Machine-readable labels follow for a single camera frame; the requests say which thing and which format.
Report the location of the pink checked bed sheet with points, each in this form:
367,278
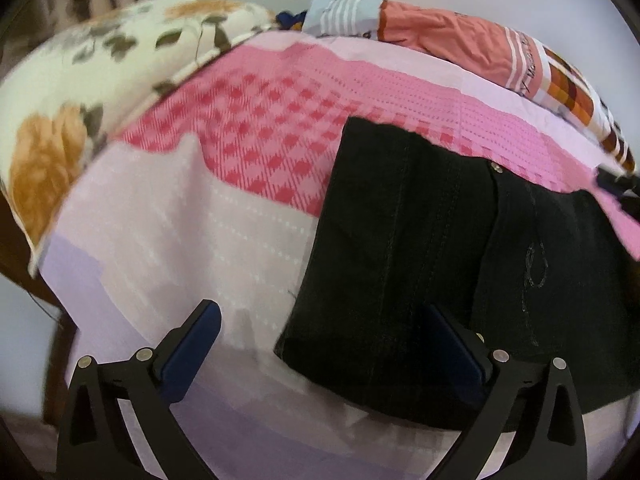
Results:
200,210

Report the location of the black pants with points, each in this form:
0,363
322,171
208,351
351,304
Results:
400,210

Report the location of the orange patterned quilt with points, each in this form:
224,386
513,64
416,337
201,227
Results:
450,30

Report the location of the dark blue cloth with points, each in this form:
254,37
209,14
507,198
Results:
289,20

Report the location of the white floral pillow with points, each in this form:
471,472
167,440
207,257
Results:
125,60

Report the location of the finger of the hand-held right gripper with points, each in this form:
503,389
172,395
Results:
615,182

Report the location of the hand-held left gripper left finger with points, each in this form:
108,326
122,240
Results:
190,355

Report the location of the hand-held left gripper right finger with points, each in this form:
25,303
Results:
450,345

